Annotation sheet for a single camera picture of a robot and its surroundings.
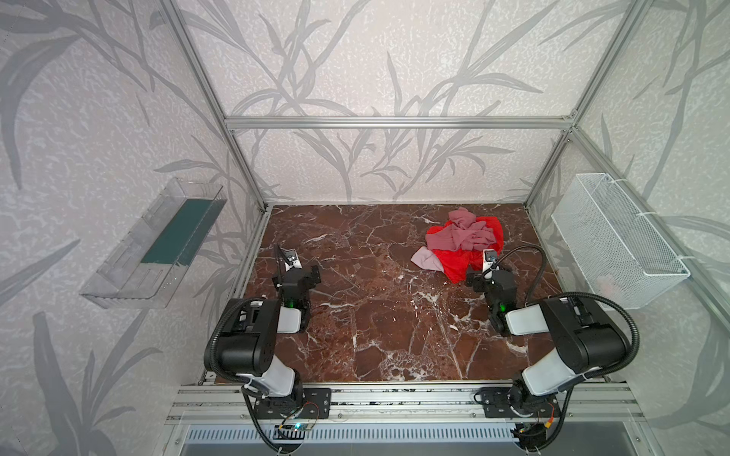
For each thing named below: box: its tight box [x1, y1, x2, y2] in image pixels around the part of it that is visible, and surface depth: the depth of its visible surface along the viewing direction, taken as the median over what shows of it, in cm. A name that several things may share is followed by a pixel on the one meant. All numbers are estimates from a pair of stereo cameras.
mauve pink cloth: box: [424, 207, 497, 251], surface depth 102 cm
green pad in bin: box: [140, 198, 228, 266], surface depth 69 cm
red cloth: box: [425, 216, 504, 285], surface depth 99 cm
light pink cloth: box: [410, 246, 445, 273], surface depth 103 cm
